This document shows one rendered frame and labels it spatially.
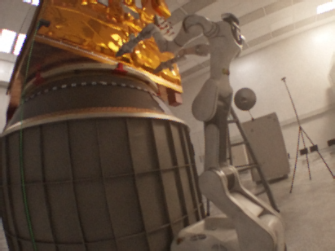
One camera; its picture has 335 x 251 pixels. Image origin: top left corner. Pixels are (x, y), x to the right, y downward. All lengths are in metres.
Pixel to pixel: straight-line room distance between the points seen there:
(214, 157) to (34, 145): 1.10
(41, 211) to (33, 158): 0.33
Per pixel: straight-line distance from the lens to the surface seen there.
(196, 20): 1.02
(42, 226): 1.30
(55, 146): 1.21
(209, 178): 1.01
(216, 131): 1.02
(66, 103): 1.35
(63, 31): 1.64
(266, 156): 4.44
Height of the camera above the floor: 0.75
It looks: 14 degrees up
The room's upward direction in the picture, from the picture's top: 11 degrees counter-clockwise
